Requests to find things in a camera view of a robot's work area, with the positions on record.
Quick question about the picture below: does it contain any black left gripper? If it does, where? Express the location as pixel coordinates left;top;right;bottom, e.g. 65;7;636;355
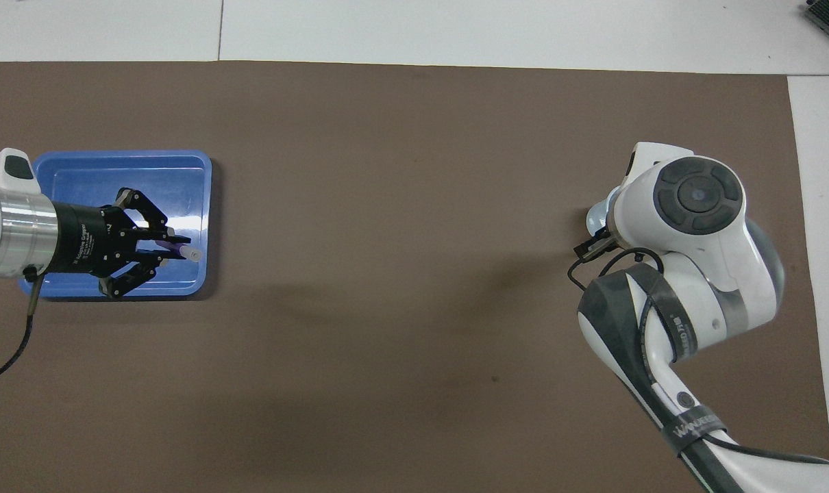
50;188;192;301

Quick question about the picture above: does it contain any purple pen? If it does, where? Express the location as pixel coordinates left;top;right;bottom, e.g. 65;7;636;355
154;240;203;263

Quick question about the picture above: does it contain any blue plastic tray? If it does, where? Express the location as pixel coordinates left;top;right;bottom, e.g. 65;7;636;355
18;150;213;299

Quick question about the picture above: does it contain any brown table mat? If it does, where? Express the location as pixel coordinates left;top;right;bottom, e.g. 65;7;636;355
0;60;829;493

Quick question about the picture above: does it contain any translucent plastic cup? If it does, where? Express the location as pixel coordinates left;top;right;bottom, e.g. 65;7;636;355
586;201;615;238

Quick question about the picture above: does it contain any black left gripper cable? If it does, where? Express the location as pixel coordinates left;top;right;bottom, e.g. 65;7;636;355
0;273;47;388

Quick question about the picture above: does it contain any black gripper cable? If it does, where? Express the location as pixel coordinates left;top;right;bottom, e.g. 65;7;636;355
567;231;829;468
0;273;47;388

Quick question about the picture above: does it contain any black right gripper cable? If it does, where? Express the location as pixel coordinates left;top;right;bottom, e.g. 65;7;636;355
567;231;829;468

